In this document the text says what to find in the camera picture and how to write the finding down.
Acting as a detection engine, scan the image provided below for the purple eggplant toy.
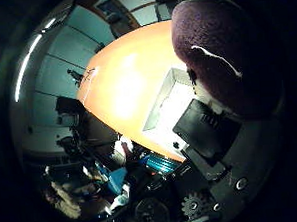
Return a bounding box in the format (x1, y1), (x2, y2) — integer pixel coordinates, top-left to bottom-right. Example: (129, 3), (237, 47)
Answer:
(169, 0), (285, 124)

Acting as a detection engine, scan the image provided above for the white open container box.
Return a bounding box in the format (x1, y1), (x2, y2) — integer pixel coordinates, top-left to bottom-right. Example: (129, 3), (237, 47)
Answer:
(138, 65), (212, 159)

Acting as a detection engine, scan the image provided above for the blue ribbed strip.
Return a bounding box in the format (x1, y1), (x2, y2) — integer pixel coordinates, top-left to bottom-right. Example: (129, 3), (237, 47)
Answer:
(142, 150), (184, 176)

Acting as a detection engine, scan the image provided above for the person in blue clothes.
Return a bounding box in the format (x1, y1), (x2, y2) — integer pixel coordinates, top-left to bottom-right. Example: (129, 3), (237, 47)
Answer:
(96, 135), (139, 212)

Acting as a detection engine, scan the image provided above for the black monitor equipment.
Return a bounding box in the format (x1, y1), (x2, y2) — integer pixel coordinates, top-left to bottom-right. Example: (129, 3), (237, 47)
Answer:
(54, 95), (87, 129)

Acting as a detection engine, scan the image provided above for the light fluffy bundle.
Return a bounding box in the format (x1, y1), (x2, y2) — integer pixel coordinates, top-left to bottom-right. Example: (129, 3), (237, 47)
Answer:
(46, 179), (83, 221)

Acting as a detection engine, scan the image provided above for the ceiling light strip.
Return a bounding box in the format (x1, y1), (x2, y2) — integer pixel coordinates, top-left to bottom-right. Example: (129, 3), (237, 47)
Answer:
(10, 17), (62, 103)

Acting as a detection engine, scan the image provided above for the camera on tripod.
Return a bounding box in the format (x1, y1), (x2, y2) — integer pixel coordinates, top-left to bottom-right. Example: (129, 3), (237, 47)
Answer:
(66, 67), (85, 88)

